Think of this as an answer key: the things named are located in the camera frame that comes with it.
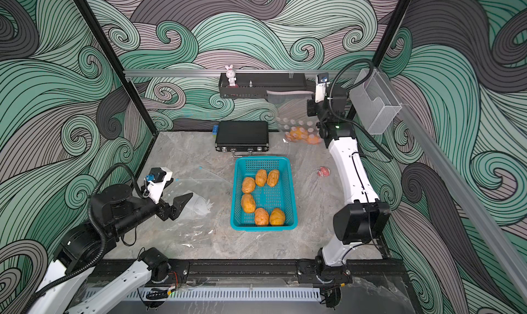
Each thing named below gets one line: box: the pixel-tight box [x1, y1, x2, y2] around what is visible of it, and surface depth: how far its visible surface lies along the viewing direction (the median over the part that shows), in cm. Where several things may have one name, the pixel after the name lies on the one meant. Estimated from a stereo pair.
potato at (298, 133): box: [289, 126, 307, 140], surface depth 96 cm
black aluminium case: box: [214, 120, 270, 157], surface depth 113 cm
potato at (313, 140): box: [306, 134, 323, 145], surface depth 97 cm
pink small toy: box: [316, 165, 331, 177], surface depth 102 cm
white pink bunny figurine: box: [225, 64, 237, 87], surface depth 92 cm
